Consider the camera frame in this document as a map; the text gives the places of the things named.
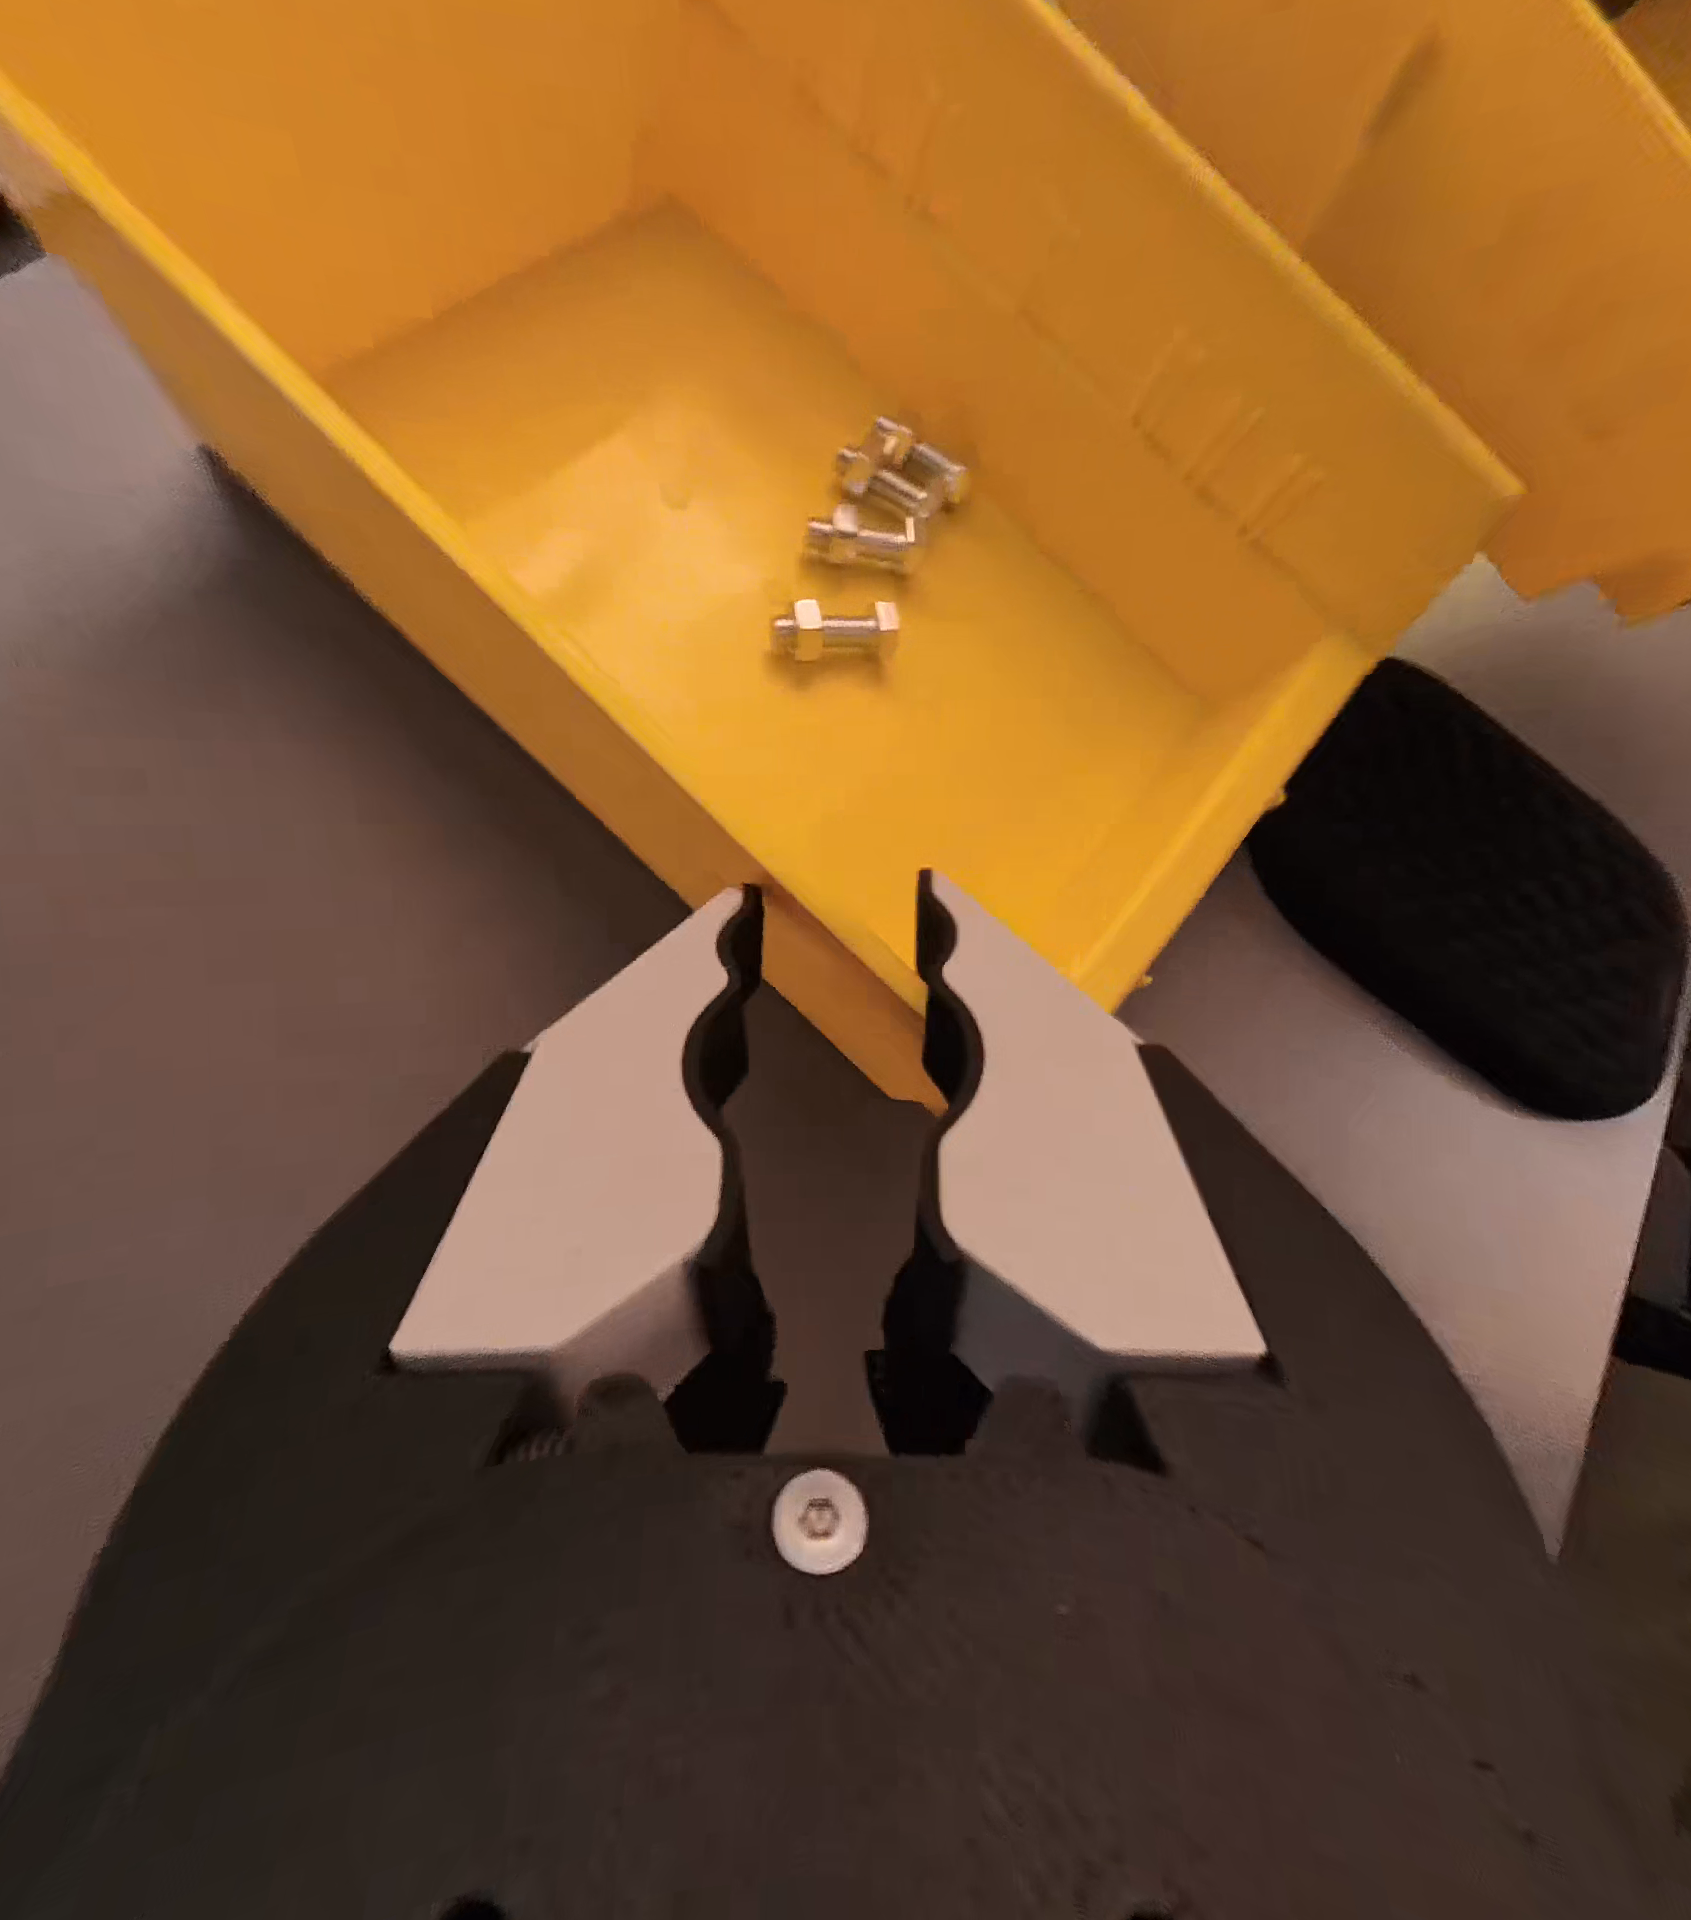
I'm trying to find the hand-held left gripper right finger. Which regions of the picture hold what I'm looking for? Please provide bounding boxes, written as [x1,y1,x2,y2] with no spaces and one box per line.
[870,870,1270,1453]

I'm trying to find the black textured pad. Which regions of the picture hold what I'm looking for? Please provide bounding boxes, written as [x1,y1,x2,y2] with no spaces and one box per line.
[1244,655,1691,1124]

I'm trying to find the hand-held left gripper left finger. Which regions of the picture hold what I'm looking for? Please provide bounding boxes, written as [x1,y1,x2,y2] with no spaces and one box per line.
[385,882,788,1453]

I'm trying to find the person's olive green pants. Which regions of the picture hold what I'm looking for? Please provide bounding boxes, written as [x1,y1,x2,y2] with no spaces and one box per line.
[1542,1321,1691,1920]

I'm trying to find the steel hex bolt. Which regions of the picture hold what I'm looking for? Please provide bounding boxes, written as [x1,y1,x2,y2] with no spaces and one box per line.
[870,417,971,511]
[802,506,926,579]
[770,600,904,667]
[829,443,937,525]

